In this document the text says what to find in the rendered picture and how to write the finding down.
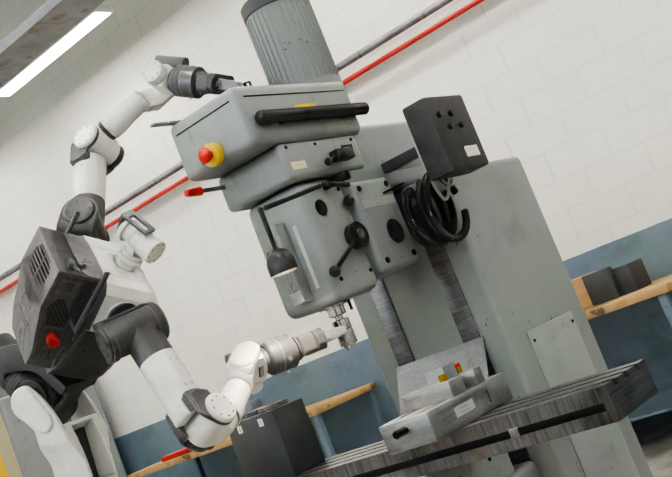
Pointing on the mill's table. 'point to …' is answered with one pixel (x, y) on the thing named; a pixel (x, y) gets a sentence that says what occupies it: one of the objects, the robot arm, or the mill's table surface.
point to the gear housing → (284, 170)
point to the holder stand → (276, 441)
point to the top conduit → (311, 113)
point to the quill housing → (316, 246)
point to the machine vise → (448, 412)
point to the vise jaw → (433, 393)
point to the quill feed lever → (356, 235)
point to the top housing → (183, 131)
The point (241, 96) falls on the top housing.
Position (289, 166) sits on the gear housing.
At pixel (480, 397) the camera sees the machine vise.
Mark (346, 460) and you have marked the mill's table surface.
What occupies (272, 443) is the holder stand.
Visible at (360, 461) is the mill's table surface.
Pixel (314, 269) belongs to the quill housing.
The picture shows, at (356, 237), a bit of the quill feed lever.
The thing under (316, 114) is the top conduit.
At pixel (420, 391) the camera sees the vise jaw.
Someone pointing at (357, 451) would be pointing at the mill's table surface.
